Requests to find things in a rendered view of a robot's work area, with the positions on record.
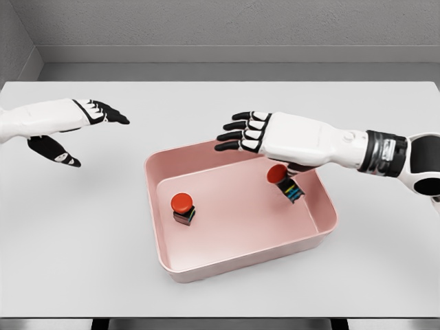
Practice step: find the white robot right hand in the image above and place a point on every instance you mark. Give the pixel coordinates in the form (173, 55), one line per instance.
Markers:
(292, 137)

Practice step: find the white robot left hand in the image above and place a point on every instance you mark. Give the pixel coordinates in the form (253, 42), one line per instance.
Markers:
(55, 117)

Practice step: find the red button industrial switch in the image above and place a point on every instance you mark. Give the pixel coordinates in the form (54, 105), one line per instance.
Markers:
(292, 192)
(181, 203)

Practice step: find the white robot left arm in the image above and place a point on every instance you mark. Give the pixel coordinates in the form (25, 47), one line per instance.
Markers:
(10, 125)

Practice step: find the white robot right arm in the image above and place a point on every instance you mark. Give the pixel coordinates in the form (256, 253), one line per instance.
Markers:
(381, 151)

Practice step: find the pink rectangular basket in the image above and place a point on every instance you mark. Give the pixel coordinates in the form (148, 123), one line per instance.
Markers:
(237, 220)

